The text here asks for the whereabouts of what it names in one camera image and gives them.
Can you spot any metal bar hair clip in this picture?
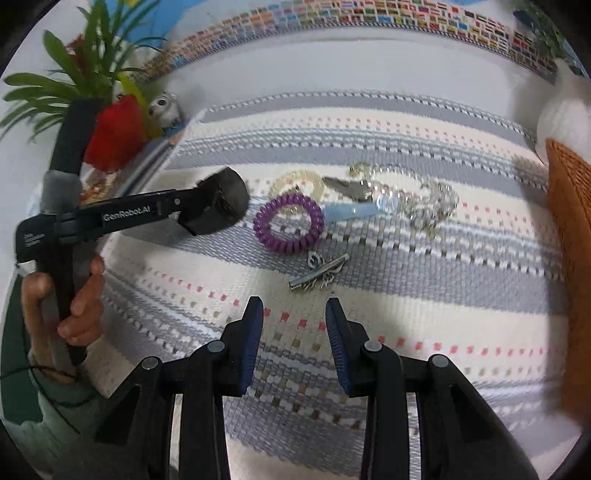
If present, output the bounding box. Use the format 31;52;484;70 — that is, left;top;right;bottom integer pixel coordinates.
288;253;352;292

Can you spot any brown wicker basket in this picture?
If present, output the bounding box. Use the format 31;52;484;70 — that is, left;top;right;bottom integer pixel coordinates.
545;137;591;416

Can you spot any clear crystal bead bracelet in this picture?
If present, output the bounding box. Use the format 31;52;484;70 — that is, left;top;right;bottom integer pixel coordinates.
348;161;461;238

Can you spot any white ribbed vase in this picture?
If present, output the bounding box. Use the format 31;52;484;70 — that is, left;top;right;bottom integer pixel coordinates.
536;74;591;155

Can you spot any green leafy plant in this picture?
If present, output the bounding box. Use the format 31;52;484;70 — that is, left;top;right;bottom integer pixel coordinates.
0;0;167;145

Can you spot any blue and white flower bouquet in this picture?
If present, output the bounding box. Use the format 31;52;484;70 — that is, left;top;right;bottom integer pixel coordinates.
510;0;587;77

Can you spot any flat printed box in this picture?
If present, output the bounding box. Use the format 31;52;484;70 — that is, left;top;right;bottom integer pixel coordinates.
76;131;188;206

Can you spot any person's left hand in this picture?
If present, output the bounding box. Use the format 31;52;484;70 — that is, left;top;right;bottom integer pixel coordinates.
21;254;106;366

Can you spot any clear spiral hair tie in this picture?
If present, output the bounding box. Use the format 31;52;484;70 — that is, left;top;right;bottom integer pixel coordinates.
269;170;325;209

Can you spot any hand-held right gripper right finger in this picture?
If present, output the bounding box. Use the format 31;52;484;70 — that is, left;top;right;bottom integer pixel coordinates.
324;296;541;480

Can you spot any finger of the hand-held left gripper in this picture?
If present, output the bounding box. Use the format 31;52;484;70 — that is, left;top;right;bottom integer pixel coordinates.
178;167;251;236

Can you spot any person's left forearm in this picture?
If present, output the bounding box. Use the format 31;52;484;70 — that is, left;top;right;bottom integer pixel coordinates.
27;348;114;464

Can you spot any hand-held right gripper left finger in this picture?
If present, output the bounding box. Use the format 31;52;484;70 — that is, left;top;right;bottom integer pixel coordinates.
52;295;265;480

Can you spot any red plush toy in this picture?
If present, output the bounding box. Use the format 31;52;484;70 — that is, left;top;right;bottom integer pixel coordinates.
83;95;148;174

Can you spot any light blue hair clip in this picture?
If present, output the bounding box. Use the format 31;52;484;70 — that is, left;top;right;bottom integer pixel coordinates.
323;203;385;225

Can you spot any purple spiral hair tie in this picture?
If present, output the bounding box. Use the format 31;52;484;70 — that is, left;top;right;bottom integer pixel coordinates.
253;194;325;254

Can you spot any silver hair clip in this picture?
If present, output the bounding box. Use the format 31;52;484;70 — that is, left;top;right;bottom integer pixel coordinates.
322;175;376;202

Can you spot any striped woven mat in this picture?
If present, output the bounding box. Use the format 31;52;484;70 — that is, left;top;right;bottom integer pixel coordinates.
98;90;583;480

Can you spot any small grey figurine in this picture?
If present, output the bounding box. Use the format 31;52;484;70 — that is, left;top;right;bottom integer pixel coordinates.
147;92;182;128

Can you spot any flag-printed border strip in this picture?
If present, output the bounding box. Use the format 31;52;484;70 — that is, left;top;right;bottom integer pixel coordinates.
139;0;561;83

